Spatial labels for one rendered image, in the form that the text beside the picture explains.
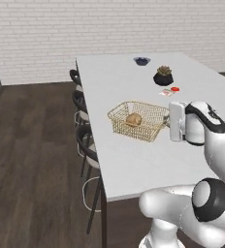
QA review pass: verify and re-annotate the gold wire basket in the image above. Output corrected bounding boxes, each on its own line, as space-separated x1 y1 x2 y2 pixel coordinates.
106 100 172 143

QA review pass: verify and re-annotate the black stool with white seat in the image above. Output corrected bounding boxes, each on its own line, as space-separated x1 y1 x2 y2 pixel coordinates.
68 68 84 93
71 89 90 127
75 123 104 235

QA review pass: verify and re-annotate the succulent in black pot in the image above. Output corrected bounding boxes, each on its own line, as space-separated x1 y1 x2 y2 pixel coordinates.
152 65 176 87

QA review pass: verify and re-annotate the dark blue bowl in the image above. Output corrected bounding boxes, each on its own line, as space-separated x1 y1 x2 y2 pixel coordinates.
132 56 152 67

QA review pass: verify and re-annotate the brown bread roll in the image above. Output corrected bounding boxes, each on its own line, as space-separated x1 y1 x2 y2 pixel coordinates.
124 111 144 128

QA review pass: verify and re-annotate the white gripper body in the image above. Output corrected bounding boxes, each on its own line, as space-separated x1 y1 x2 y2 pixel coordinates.
168 101 187 142

